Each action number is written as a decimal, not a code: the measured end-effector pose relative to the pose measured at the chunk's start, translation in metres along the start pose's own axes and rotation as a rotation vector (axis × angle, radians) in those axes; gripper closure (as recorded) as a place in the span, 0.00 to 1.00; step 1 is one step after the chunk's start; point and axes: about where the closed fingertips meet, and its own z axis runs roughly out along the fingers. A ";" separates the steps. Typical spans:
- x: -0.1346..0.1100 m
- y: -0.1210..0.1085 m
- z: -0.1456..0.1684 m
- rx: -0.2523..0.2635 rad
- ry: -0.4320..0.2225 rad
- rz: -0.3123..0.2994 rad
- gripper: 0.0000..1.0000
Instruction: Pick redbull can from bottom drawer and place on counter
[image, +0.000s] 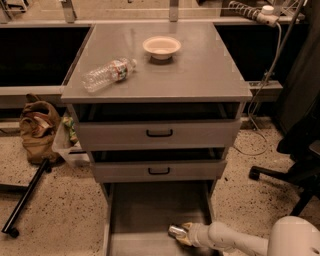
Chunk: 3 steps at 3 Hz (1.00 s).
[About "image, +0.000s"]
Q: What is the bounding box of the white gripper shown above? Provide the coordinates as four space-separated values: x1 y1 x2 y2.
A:
176 222 210 248

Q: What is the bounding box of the silver redbull can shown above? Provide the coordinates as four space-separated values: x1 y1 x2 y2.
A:
168 224 187 239

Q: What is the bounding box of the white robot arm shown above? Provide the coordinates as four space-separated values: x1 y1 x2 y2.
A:
175 216 320 256

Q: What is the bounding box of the bottom grey drawer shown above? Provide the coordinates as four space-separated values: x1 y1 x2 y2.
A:
103 181 223 256

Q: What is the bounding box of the grey drawer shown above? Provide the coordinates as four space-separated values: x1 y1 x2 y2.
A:
103 181 223 256
72 103 241 151
92 148 226 183

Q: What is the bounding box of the middle grey drawer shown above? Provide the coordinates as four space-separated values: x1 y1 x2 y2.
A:
92 148 226 183

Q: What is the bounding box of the top grey drawer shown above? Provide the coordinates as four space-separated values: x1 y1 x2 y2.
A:
72 103 241 151

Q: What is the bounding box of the grey drawer cabinet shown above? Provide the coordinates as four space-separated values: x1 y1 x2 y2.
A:
60 21 253 201

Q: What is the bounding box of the clear plastic bin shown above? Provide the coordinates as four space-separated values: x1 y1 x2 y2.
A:
52 114 89 167

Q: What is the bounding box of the black metal leg with caster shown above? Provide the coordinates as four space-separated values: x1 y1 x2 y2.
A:
0 159 52 238

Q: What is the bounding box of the green snack packet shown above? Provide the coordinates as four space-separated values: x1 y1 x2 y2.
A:
62 116 78 144

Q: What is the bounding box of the black office chair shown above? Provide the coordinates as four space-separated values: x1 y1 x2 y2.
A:
248 111 320 217

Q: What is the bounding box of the clear plastic water bottle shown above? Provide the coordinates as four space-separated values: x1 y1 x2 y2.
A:
81 58 137 93

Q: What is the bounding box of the white paper bowl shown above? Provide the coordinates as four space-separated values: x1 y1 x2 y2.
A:
143 36 181 60

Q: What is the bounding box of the grey cable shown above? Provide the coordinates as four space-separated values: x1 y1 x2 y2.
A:
233 0 306 157

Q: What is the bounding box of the grey metal post middle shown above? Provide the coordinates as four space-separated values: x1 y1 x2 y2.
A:
169 0 179 22

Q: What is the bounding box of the grey metal post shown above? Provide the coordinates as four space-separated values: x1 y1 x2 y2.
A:
60 0 77 23
169 0 179 22

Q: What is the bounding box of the white ribbed hose fixture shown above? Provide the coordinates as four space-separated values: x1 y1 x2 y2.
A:
228 0 279 27

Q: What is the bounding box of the grey metal post left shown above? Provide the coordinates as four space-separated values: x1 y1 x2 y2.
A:
60 0 77 23

